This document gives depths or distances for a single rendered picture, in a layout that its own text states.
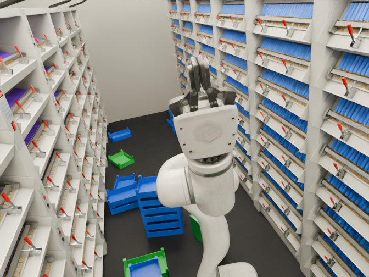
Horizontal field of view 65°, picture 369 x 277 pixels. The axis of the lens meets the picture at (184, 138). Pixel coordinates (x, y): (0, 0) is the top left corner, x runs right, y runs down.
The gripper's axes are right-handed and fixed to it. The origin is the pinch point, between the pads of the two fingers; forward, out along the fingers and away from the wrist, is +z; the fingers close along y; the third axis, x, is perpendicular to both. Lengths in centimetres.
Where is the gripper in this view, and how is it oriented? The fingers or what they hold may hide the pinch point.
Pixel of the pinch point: (198, 72)
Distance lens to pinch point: 43.4
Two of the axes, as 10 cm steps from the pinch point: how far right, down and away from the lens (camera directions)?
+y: -9.8, 2.0, 0.0
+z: -1.5, -7.4, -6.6
